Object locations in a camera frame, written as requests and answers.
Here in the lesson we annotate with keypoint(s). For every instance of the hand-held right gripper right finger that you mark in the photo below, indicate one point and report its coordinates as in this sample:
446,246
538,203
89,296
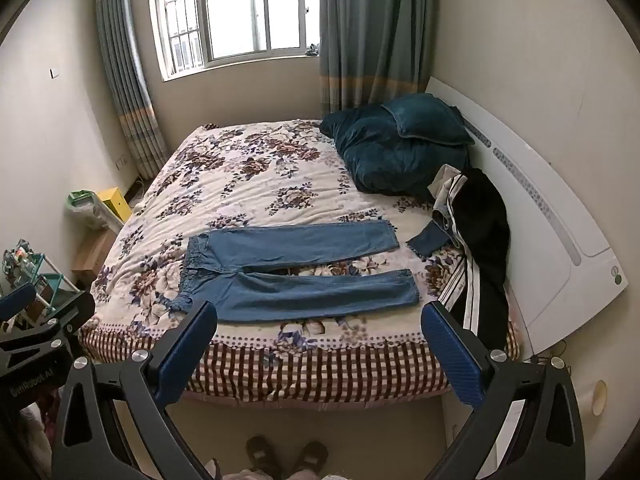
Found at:
455,360

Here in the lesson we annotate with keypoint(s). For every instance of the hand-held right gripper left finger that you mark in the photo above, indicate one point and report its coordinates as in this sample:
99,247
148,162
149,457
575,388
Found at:
182,360

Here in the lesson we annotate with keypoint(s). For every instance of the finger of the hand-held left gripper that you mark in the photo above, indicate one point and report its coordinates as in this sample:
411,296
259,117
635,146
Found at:
70,310
17,301

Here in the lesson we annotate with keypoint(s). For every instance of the blue denim pants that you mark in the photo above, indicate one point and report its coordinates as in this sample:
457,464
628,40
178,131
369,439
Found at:
300,245

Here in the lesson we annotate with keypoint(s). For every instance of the teal shelf rack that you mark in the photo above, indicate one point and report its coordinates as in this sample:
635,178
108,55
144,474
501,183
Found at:
55,285

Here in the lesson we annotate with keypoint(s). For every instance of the wooden nightstand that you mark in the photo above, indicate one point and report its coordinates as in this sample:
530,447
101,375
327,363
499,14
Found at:
92,255

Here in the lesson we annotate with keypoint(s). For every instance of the green white plastic bag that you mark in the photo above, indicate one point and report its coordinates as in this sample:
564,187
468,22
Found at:
85,210

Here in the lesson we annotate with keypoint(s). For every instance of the yellow box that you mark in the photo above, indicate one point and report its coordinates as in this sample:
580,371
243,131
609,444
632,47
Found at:
117,205

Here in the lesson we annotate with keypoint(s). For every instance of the dark denim garment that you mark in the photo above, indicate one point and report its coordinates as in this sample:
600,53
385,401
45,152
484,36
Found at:
425,240

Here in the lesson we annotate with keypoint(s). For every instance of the dark slipper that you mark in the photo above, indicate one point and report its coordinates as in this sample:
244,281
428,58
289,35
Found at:
310,457
262,455

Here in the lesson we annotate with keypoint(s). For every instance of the black white striped jacket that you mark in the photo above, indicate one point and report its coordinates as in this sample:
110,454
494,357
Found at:
480,220

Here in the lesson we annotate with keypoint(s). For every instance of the white headboard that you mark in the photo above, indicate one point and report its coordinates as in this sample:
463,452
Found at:
550,240

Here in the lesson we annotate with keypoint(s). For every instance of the beige cloth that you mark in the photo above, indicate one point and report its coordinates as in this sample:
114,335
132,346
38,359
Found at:
442,185

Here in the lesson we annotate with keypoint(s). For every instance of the floral bed blanket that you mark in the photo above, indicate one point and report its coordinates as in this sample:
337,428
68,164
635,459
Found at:
250,180

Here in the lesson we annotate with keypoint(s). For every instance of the dark teal quilt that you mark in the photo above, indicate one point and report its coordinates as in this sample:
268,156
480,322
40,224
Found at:
370,155

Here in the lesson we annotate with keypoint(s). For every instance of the grey-blue striped curtain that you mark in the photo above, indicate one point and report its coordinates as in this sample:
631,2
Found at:
125,85
370,35

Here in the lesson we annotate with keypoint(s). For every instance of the dark teal pillow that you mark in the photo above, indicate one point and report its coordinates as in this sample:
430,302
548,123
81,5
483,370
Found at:
425,117

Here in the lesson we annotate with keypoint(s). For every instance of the window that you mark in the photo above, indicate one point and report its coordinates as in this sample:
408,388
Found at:
235,5

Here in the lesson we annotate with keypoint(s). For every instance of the round beige wall cap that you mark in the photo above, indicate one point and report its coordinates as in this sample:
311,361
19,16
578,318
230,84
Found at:
600,397

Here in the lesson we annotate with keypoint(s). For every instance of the wall socket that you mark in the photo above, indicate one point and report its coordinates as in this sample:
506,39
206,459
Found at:
121,163

